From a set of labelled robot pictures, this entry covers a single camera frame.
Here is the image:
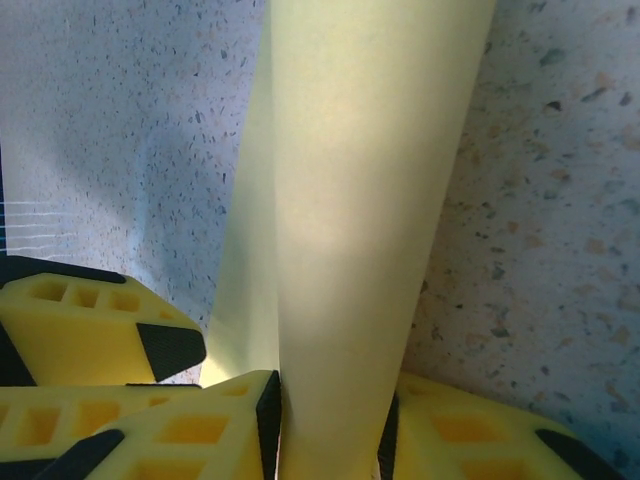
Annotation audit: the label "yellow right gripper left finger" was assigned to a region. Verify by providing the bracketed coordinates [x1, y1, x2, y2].
[47, 369, 284, 480]

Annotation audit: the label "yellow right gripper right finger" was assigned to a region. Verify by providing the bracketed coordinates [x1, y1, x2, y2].
[377, 372, 629, 480]

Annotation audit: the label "pale yellow paper sheet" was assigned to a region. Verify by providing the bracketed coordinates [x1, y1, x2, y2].
[199, 0, 499, 480]

